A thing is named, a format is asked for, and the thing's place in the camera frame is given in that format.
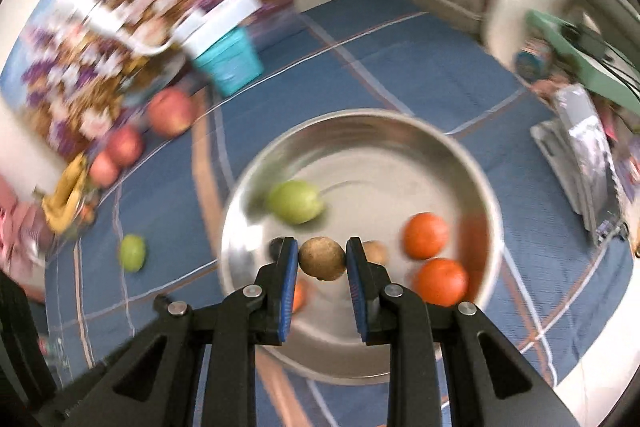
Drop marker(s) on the green shelf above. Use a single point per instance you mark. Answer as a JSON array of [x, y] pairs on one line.
[[585, 57]]

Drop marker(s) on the metal bowl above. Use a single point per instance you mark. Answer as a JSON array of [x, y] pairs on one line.
[[360, 177]]

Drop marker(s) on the pale red apple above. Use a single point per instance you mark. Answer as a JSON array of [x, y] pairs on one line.
[[103, 169]]

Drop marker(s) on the white box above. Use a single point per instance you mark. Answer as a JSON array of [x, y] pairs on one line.
[[220, 24]]

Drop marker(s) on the oblong red apple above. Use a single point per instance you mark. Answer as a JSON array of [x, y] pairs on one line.
[[172, 112]]

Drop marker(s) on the dark red apple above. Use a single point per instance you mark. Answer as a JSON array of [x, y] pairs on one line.
[[125, 146]]

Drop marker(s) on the teal box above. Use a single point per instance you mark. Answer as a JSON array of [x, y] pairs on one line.
[[230, 62]]

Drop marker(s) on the brown round fruit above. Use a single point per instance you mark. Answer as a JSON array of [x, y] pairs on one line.
[[322, 258]]

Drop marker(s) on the orange tangerine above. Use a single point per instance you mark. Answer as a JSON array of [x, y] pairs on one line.
[[441, 282], [298, 296], [426, 235]]

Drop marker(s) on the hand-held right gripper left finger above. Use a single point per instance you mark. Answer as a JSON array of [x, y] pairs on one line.
[[289, 292]]

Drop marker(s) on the blue plaid tablecloth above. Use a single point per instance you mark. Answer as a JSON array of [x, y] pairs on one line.
[[425, 82]]

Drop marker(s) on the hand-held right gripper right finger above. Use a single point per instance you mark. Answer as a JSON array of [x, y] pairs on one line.
[[355, 292]]

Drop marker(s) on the pink flower bouquet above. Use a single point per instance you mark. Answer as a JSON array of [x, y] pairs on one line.
[[20, 232]]

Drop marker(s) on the silver foil packet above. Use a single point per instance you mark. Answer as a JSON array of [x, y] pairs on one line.
[[582, 147]]

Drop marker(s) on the clear glass mug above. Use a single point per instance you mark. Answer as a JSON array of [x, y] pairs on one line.
[[55, 354]]

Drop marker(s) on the pointed green fruit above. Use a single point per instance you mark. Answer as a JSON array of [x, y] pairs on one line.
[[295, 202]]

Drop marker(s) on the round green fruit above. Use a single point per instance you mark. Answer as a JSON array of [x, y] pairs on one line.
[[132, 252]]

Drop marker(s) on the small orange fruit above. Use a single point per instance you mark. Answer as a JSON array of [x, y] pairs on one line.
[[89, 212]]

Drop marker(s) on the flower painting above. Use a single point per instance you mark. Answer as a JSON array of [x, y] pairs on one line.
[[100, 57]]

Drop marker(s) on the yellow banana bunch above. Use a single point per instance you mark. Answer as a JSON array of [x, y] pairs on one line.
[[65, 197]]

